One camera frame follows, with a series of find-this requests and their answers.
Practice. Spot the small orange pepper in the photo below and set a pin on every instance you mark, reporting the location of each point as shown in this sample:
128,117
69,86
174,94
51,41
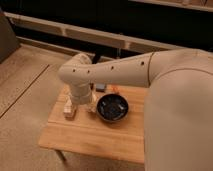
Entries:
115,89

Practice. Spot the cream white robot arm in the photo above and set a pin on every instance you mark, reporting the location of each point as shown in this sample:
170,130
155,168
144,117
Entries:
178,109

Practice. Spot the blue rectangular sponge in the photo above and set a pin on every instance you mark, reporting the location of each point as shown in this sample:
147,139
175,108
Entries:
100,87

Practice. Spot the white paper cup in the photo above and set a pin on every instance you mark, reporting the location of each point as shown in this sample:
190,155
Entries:
91,107

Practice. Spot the black bowl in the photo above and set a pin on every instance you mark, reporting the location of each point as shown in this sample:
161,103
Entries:
112,107

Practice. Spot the wooden folding table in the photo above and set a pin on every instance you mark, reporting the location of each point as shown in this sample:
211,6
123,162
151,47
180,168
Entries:
88,134

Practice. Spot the small white plastic bottle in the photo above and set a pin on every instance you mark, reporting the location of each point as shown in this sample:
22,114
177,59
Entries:
69,110

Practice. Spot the metal table leg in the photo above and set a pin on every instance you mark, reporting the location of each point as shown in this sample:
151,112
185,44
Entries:
60,155

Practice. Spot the dark grey cabinet corner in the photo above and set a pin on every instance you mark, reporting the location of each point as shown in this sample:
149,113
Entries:
8,40

